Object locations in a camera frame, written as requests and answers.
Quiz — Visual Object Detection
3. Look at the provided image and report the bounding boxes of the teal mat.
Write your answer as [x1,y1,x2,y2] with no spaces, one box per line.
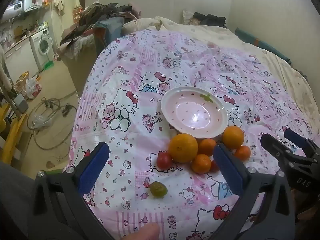
[234,27,293,65]

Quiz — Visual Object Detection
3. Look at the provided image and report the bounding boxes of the dark clothes on pillow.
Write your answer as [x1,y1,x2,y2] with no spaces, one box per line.
[183,10,227,28]

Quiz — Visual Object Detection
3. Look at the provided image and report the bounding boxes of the pink cartoon printed blanket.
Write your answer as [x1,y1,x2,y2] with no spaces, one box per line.
[64,29,310,240]

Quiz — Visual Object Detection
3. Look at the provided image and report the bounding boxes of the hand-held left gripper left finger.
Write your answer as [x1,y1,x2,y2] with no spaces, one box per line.
[35,142,118,240]

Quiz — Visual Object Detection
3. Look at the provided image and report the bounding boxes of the medium orange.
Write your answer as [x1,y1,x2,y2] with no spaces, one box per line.
[222,126,245,150]

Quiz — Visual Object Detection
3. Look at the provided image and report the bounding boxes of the green cherry tomato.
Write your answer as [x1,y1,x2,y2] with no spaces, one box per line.
[149,181,167,198]

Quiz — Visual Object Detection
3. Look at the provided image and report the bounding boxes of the white range hood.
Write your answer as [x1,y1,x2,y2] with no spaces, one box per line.
[5,0,34,18]

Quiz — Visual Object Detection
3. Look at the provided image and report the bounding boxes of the white kitchen counter cabinet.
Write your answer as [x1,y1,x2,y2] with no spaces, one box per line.
[4,39,35,85]

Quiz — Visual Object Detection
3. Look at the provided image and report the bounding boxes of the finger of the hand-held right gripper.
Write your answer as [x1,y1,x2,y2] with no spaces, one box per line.
[284,128,320,157]
[260,134,292,163]

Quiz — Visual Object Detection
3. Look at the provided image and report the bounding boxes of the pink speckled plate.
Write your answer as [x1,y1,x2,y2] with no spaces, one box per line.
[161,87,228,139]

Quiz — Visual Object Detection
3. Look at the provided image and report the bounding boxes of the white washing machine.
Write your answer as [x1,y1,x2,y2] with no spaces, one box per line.
[29,28,56,72]

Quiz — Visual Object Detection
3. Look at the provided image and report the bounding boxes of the coiled hose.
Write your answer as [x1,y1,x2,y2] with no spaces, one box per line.
[27,97,78,160]

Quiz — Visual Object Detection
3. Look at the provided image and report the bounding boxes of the red and white plastic bag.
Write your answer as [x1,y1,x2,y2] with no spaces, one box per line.
[25,76,42,100]

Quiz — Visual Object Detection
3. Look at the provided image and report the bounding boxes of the small tangerine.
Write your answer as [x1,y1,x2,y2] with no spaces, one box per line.
[234,145,251,162]
[197,138,217,157]
[191,154,212,174]

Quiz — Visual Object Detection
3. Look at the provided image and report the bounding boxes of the large yellowish orange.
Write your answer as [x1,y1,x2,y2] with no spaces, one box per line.
[168,133,199,163]

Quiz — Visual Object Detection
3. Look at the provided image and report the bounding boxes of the yellow table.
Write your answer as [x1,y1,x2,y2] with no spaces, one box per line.
[0,102,28,167]

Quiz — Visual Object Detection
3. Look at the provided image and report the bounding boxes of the pile of dark clothes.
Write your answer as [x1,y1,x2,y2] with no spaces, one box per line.
[60,2,140,60]

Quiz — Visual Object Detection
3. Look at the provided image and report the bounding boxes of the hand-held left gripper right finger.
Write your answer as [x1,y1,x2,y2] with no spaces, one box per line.
[212,143,297,240]

